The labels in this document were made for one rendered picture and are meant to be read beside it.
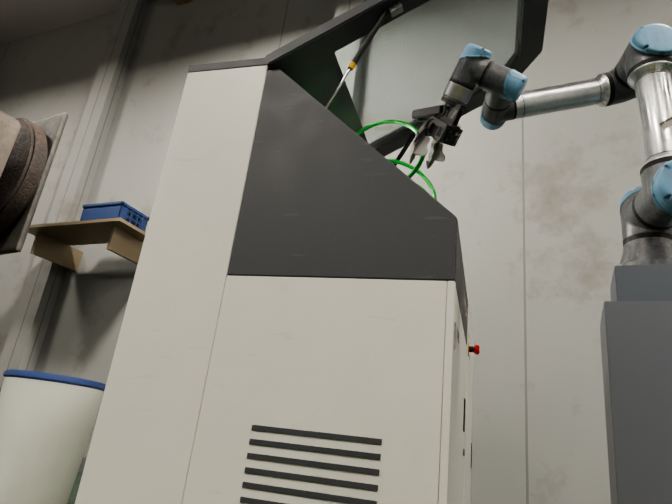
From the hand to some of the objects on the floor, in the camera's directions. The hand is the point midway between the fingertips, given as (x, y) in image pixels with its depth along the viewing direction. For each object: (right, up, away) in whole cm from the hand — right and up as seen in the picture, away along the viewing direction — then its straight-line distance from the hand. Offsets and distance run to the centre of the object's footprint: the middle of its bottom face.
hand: (418, 161), depth 159 cm
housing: (-58, -132, +16) cm, 145 cm away
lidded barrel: (-173, -146, +89) cm, 243 cm away
